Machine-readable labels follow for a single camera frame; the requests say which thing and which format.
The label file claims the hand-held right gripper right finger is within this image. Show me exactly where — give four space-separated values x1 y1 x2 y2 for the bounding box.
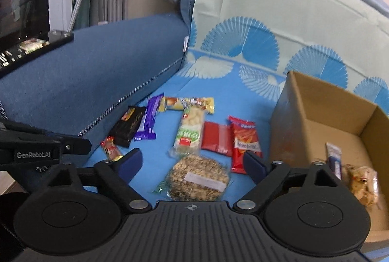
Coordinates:
232 151 347 214

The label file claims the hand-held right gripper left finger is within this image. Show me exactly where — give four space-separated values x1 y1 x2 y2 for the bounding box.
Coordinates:
45 148 152 213

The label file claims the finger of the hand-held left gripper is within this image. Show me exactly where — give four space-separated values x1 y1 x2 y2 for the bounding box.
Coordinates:
59 134 92 156

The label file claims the red orange chips packet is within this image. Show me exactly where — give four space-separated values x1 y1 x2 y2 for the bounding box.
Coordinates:
228 116 263 174

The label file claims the small red candy packet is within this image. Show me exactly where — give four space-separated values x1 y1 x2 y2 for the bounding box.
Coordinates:
101 136 124 161

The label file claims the black snack packet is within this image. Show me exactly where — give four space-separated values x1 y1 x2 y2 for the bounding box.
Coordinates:
108 106 147 149

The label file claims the purple chocolate bar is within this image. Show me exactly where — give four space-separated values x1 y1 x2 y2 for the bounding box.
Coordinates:
134 94 165 142

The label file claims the plain red snack packet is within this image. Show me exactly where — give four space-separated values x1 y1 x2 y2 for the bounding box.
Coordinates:
201 121 234 157

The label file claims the round seed cake packet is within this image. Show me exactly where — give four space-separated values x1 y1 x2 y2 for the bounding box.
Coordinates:
152 153 231 202

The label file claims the green white cracker packet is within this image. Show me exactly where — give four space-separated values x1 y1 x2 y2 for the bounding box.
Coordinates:
168 106 205 158

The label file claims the yellow snack bar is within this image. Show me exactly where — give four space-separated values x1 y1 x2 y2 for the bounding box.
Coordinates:
158 96 215 114

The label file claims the brown cardboard box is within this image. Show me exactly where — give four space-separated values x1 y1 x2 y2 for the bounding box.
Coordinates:
269 70 389 252

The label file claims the blue white tube packet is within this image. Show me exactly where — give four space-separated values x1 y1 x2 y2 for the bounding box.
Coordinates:
325 142 344 179

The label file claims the black window sill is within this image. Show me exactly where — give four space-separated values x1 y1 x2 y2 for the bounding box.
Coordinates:
0 31 75 79

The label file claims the beige snack packet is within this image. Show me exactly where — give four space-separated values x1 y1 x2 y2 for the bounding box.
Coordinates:
342 163 380 209

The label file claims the blue fan printed blanket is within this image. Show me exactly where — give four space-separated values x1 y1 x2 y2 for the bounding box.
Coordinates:
82 0 389 262

